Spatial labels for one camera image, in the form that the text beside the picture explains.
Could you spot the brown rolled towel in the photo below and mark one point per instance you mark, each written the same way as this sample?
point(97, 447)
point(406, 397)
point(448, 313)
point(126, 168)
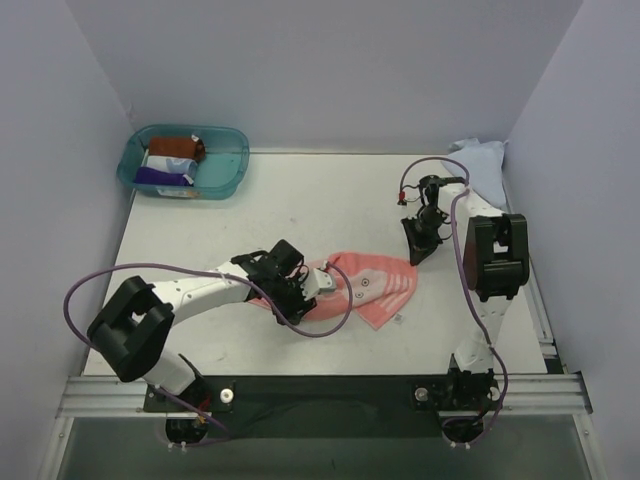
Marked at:
point(191, 147)

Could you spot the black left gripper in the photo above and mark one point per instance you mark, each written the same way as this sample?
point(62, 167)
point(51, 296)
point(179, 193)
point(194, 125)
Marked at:
point(293, 304)

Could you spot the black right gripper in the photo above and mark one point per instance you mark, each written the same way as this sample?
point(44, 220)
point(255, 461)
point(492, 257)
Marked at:
point(419, 236)

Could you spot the light blue towel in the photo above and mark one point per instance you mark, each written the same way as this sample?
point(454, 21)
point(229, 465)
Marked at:
point(484, 162)

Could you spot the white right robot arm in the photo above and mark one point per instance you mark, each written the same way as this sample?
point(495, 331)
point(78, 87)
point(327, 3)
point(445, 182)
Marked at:
point(492, 256)

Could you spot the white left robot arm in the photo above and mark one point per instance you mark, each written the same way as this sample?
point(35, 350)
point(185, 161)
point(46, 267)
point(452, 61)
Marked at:
point(131, 330)

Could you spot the white blue rolled towel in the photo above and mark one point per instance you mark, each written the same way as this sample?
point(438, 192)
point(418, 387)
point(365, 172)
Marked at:
point(172, 165)

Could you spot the pink striped towel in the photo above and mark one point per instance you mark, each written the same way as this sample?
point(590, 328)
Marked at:
point(381, 286)

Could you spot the purple rolled towel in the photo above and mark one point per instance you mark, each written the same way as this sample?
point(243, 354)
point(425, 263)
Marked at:
point(150, 176)

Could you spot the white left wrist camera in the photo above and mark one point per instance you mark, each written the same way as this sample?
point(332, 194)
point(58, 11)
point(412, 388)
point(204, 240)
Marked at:
point(318, 282)

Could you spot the teal plastic bin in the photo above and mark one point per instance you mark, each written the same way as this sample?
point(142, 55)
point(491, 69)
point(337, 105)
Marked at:
point(218, 174)

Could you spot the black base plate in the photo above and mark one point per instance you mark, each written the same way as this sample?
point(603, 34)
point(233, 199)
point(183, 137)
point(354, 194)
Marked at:
point(329, 407)

